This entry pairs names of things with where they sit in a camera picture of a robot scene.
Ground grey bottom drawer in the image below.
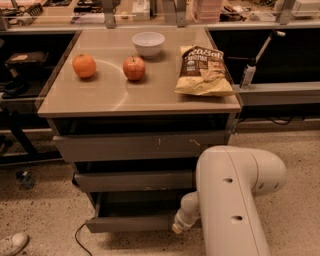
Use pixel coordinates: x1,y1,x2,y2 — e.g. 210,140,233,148
86,189,191,233

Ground grey drawer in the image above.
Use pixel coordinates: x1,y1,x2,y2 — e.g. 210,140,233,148
54,114,230,162
74,158,197,192
86,189,191,233

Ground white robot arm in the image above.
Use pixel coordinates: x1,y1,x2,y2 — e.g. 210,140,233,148
172,146,287,256

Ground grey middle drawer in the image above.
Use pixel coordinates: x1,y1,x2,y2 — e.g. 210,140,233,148
74,158,197,192

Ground grey drawer cabinet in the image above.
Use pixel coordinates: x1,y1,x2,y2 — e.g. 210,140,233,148
37,27,242,234

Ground grey top drawer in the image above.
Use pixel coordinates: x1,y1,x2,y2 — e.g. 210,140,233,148
54,114,230,162

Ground yellow brown chip bag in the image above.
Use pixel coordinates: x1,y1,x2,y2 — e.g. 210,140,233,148
175,45,234,97

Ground small dark floor object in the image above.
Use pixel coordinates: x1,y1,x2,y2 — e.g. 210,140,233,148
16,171,34,189

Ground red apple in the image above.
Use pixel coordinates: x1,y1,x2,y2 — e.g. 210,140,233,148
123,56,146,81

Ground white shoe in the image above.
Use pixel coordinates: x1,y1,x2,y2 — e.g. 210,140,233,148
0,232,29,256

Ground white bottle with nozzle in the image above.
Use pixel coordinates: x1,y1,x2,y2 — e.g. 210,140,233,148
239,30,286,89

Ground white bowl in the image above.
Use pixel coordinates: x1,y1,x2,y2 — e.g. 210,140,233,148
132,32,165,58

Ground orange fruit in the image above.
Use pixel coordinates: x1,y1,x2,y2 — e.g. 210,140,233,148
72,54,96,79

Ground black stand left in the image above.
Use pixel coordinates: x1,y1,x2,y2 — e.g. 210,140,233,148
4,51,49,96

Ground pink stacked containers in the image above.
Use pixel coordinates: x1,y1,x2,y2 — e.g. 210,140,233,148
192,0,223,23

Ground white box on shelf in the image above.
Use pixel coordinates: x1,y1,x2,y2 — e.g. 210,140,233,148
132,0,150,21

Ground black floor cable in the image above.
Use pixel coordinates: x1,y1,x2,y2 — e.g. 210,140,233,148
74,222,94,256

